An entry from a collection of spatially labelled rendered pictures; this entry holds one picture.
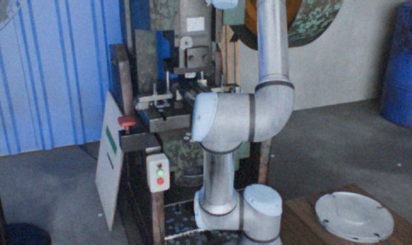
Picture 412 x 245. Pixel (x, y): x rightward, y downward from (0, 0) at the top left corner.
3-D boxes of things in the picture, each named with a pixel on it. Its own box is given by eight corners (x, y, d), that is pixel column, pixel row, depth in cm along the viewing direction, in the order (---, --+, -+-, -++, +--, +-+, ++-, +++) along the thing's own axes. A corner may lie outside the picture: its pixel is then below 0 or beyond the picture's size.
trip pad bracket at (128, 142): (148, 174, 169) (145, 130, 161) (123, 179, 166) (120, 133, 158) (145, 167, 174) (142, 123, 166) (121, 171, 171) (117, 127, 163)
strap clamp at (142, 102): (173, 105, 186) (173, 82, 182) (135, 110, 181) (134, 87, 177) (169, 100, 192) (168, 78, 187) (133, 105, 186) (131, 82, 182)
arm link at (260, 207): (283, 241, 129) (286, 203, 124) (237, 240, 129) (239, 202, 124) (277, 216, 140) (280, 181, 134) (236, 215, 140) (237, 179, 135)
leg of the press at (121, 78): (168, 282, 187) (162, 88, 150) (142, 289, 183) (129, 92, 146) (128, 175, 265) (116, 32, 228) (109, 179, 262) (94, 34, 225)
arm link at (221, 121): (242, 237, 133) (256, 118, 93) (194, 236, 133) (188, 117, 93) (241, 203, 141) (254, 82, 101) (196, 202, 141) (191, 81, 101)
